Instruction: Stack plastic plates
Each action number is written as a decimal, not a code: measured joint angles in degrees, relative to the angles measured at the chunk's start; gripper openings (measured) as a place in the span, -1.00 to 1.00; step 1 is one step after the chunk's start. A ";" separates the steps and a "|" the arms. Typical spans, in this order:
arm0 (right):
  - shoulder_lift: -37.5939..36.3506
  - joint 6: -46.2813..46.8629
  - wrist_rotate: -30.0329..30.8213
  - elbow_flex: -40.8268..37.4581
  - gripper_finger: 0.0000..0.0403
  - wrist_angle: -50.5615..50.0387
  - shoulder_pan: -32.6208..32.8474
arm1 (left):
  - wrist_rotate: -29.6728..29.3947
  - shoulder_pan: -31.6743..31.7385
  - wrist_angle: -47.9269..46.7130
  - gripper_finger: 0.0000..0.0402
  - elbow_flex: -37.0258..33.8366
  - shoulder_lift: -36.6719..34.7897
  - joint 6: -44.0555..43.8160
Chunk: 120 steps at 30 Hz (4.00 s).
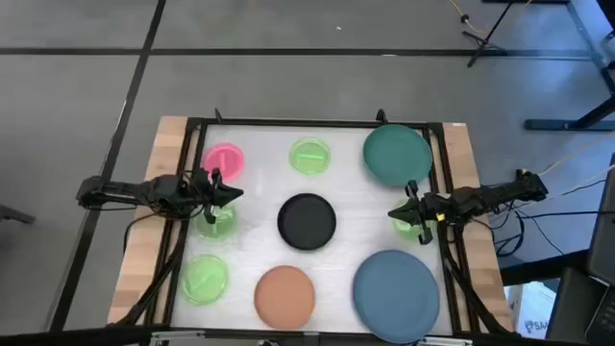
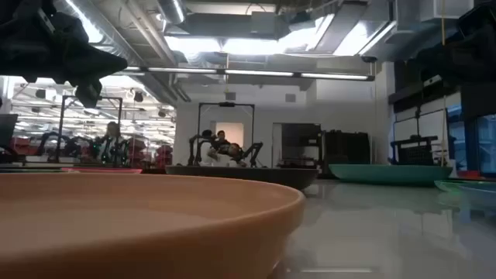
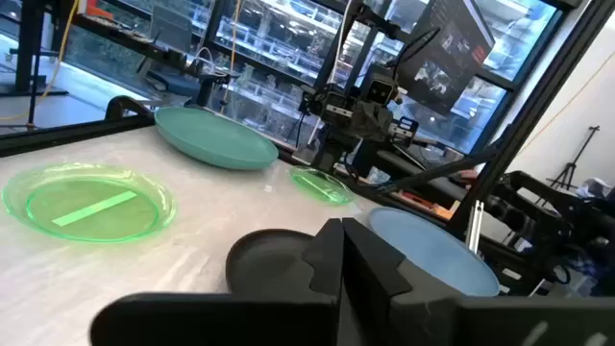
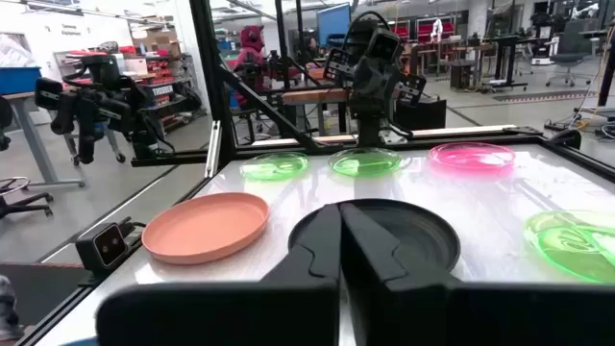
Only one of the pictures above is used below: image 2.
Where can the dark brown plastic plate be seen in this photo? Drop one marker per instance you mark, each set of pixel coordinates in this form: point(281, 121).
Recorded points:
point(248, 175)

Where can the translucent green plastic plate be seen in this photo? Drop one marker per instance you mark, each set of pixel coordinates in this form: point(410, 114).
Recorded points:
point(469, 187)

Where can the long ceiling light fixture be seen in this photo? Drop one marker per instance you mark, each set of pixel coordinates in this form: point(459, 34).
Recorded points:
point(255, 72)

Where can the translucent pink plastic plate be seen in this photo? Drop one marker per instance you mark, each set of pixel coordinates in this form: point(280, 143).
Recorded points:
point(100, 170)

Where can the person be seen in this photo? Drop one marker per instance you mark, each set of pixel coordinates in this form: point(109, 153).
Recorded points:
point(112, 141)
point(209, 149)
point(222, 139)

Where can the orange plastic plate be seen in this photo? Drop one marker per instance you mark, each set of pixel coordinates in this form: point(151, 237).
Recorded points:
point(135, 221)

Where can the teal plastic plate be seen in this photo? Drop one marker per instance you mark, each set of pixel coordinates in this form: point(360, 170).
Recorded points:
point(387, 174)

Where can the black plastic crate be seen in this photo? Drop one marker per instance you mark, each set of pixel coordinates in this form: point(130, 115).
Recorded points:
point(415, 151)

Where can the dark computer monitor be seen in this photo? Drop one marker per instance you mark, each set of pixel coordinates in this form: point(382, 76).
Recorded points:
point(7, 129)

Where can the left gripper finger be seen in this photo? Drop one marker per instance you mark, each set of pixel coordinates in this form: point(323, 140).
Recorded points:
point(97, 64)
point(89, 95)

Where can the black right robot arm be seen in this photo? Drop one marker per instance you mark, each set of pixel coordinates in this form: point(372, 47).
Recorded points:
point(480, 17)

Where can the black cabinet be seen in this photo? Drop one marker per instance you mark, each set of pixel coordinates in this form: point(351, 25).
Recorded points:
point(346, 151)

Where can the black robot station frame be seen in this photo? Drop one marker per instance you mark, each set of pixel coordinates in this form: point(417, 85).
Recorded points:
point(226, 104)
point(62, 128)

